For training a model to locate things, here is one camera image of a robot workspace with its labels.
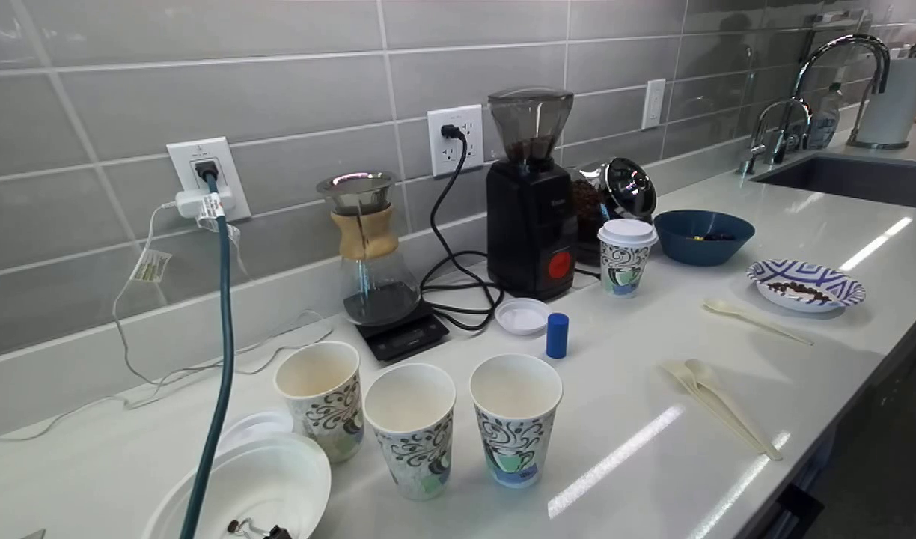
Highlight lidded patterned paper cup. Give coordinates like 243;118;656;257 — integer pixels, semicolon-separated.
597;218;657;295

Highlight small white lid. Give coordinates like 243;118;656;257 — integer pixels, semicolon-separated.
494;301;551;338

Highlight glass pour-over coffee carafe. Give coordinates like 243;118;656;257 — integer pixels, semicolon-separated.
318;172;419;326

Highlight black coffee grinder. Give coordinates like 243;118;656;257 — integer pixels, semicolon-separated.
484;91;577;301

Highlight black digital scale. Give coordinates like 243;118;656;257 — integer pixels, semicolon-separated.
358;302;448;362

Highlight small blue cylinder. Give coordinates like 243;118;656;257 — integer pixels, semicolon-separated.
544;313;568;359

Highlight dark blue bowl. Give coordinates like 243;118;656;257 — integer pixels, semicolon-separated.
656;211;753;268

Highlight white plastic fork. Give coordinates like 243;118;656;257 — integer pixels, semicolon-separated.
660;359;780;461

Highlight white plastic spoon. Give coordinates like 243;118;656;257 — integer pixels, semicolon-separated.
704;296;789;338

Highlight white bowl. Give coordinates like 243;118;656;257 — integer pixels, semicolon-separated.
141;436;336;539

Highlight blue white patterned plate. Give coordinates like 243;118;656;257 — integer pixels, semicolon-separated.
752;257;864;314

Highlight chrome kitchen faucet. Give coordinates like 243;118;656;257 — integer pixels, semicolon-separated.
738;33;888;176

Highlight kitchen sink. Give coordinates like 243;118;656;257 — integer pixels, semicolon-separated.
761;157;916;208

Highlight white canister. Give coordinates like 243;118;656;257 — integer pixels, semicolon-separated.
850;58;916;151

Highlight black power cord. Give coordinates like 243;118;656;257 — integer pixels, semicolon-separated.
415;124;508;337

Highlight middle white wall outlet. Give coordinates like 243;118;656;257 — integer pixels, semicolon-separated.
425;105;484;176

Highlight white wall outlet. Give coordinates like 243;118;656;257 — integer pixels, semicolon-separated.
639;79;666;130
425;105;484;176
166;139;250;221

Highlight white thin cable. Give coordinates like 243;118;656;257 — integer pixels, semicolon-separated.
0;199;337;443

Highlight right white wall outlet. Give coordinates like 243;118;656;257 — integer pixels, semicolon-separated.
639;79;666;130

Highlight left white wall outlet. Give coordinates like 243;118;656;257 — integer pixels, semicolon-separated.
166;139;250;221

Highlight teal cable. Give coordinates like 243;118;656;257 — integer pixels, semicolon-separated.
175;214;240;539

